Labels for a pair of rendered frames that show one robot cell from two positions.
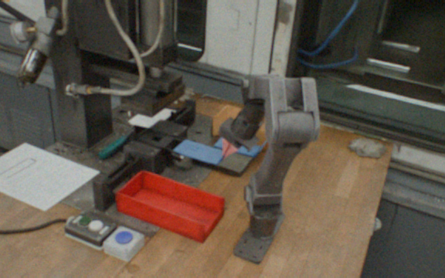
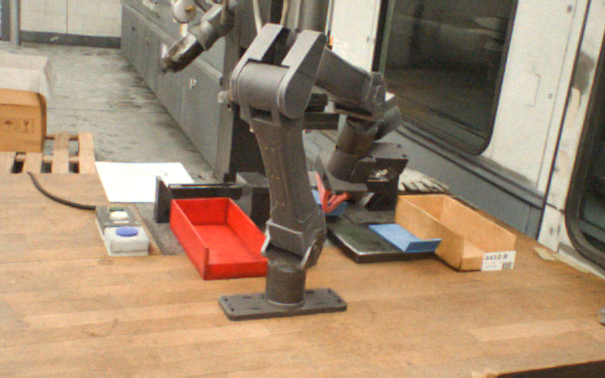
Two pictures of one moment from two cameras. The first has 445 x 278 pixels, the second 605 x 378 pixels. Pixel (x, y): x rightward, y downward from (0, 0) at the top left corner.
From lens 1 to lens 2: 0.89 m
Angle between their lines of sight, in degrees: 41
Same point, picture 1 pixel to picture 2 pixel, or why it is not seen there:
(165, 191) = (238, 231)
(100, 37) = (252, 29)
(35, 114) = not seen: hidden behind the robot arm
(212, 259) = (189, 293)
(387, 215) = not seen: outside the picture
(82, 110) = (231, 128)
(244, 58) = (535, 153)
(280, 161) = (264, 147)
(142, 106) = not seen: hidden behind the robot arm
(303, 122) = (269, 76)
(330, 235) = (374, 350)
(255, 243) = (256, 303)
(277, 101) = (257, 47)
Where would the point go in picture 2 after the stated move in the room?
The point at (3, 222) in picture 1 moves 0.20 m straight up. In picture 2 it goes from (66, 195) to (68, 102)
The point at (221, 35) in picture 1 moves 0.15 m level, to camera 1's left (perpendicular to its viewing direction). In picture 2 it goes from (513, 115) to (463, 103)
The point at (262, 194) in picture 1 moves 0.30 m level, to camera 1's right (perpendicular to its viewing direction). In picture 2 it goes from (275, 222) to (437, 296)
